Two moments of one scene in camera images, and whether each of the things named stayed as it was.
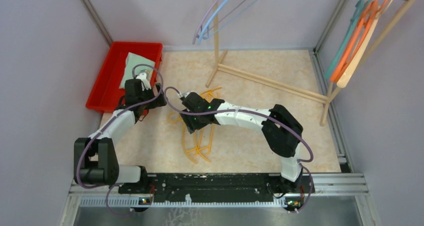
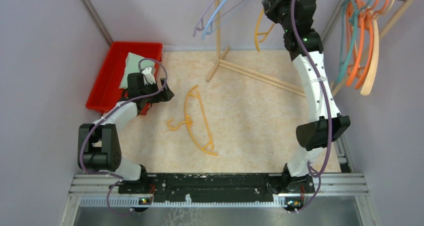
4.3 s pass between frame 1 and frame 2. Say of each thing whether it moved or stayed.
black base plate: stayed
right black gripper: moved
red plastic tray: stayed
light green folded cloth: stayed
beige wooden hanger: moved
